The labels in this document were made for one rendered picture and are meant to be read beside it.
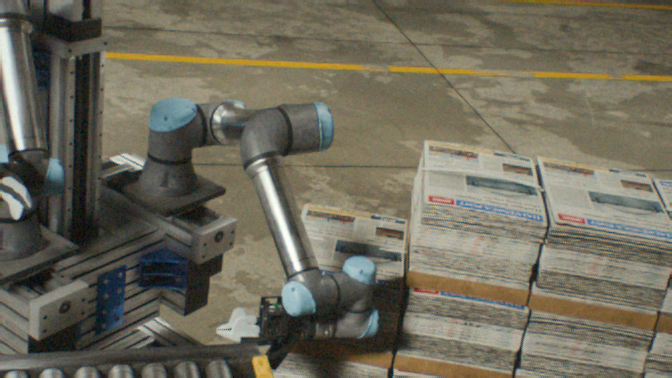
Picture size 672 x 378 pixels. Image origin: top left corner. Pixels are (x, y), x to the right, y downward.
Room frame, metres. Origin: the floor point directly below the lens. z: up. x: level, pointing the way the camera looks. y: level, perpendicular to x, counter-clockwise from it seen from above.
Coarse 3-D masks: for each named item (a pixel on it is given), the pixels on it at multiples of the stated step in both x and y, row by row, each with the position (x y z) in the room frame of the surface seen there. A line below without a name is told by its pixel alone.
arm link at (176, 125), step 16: (160, 112) 2.37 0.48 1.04; (176, 112) 2.38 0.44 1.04; (192, 112) 2.39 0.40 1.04; (160, 128) 2.36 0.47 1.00; (176, 128) 2.36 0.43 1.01; (192, 128) 2.39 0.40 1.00; (160, 144) 2.35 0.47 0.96; (176, 144) 2.36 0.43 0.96; (192, 144) 2.39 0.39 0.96; (176, 160) 2.36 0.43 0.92
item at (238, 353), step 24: (0, 360) 1.60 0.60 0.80; (24, 360) 1.61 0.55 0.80; (48, 360) 1.62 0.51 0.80; (72, 360) 1.63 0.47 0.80; (96, 360) 1.64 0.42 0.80; (120, 360) 1.65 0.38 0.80; (144, 360) 1.67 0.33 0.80; (168, 360) 1.68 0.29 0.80; (192, 360) 1.69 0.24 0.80; (240, 360) 1.72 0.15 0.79
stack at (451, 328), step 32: (320, 224) 2.30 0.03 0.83; (352, 224) 2.32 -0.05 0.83; (384, 224) 2.35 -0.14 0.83; (320, 256) 2.14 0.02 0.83; (352, 256) 2.16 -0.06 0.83; (384, 256) 2.19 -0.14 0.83; (384, 288) 2.04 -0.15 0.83; (416, 288) 2.06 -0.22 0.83; (384, 320) 2.03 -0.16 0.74; (416, 320) 2.04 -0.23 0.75; (448, 320) 2.04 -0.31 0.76; (480, 320) 2.04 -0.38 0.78; (512, 320) 2.03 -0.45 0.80; (544, 320) 2.03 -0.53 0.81; (576, 320) 2.04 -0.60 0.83; (384, 352) 2.04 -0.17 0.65; (416, 352) 2.04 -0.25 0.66; (448, 352) 2.04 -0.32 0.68; (480, 352) 2.04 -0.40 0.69; (512, 352) 2.03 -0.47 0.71; (544, 352) 2.04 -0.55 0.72; (576, 352) 2.04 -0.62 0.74; (608, 352) 2.04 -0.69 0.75; (640, 352) 2.03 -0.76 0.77
